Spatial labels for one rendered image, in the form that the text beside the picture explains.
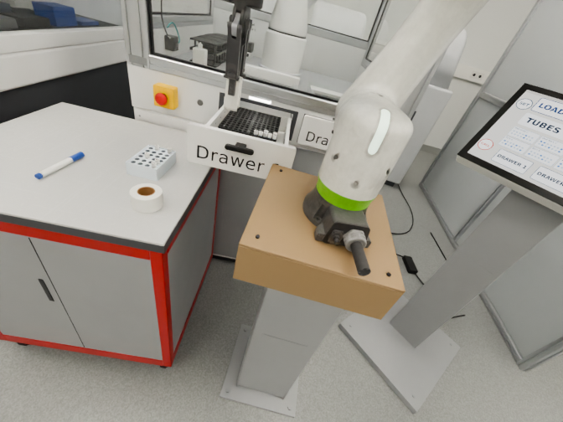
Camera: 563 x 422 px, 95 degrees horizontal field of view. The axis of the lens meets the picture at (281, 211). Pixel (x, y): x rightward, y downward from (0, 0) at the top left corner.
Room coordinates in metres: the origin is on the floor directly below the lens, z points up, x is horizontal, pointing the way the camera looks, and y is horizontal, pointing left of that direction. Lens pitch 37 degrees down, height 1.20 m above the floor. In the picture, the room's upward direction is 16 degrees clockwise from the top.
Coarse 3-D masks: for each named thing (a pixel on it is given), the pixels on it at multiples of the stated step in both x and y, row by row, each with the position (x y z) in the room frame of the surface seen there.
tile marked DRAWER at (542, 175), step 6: (540, 168) 0.80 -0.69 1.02; (546, 168) 0.80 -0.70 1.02; (534, 174) 0.79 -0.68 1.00; (540, 174) 0.79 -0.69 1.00; (546, 174) 0.78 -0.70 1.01; (552, 174) 0.78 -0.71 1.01; (558, 174) 0.77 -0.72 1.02; (540, 180) 0.77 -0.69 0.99; (546, 180) 0.77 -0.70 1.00; (552, 180) 0.76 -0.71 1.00; (558, 180) 0.76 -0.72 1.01; (552, 186) 0.75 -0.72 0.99; (558, 186) 0.75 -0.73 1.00
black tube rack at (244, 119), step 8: (232, 112) 0.87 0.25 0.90; (240, 112) 0.89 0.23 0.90; (248, 112) 0.91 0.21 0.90; (256, 112) 0.94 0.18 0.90; (224, 120) 0.79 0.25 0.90; (232, 120) 0.80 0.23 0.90; (240, 120) 0.83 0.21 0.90; (248, 120) 0.84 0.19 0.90; (256, 120) 0.86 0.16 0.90; (264, 120) 0.88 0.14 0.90; (272, 120) 0.91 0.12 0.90; (280, 120) 0.93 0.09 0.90; (240, 128) 0.76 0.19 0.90; (248, 128) 0.77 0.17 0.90; (256, 128) 0.79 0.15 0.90; (264, 128) 0.81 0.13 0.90; (272, 128) 0.83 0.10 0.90
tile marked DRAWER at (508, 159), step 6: (498, 150) 0.88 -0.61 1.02; (504, 150) 0.87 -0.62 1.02; (498, 156) 0.86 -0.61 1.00; (504, 156) 0.86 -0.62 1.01; (510, 156) 0.85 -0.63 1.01; (516, 156) 0.85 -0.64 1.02; (498, 162) 0.84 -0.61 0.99; (504, 162) 0.84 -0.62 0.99; (510, 162) 0.84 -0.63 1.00; (516, 162) 0.83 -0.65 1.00; (522, 162) 0.83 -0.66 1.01; (528, 162) 0.82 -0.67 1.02; (534, 162) 0.82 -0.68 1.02; (510, 168) 0.82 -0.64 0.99; (516, 168) 0.82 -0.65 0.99; (522, 168) 0.81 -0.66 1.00; (528, 168) 0.81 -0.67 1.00; (522, 174) 0.80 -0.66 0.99
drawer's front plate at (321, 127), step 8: (304, 120) 0.97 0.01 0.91; (312, 120) 0.97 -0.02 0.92; (320, 120) 0.97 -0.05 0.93; (304, 128) 0.97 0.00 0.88; (312, 128) 0.97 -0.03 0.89; (320, 128) 0.97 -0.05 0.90; (328, 128) 0.98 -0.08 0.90; (304, 136) 0.97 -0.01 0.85; (312, 136) 0.97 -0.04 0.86; (328, 136) 0.98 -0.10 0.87; (304, 144) 0.97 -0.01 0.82; (312, 144) 0.97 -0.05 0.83; (320, 144) 0.98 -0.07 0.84; (328, 144) 0.98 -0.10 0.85
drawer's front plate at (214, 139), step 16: (192, 128) 0.62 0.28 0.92; (208, 128) 0.62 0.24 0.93; (192, 144) 0.62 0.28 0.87; (208, 144) 0.62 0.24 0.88; (224, 144) 0.63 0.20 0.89; (256, 144) 0.64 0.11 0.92; (272, 144) 0.64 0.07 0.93; (192, 160) 0.62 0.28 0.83; (208, 160) 0.62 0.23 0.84; (224, 160) 0.63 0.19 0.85; (240, 160) 0.63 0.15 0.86; (256, 160) 0.64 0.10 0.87; (272, 160) 0.64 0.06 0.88; (288, 160) 0.65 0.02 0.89; (256, 176) 0.64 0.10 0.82
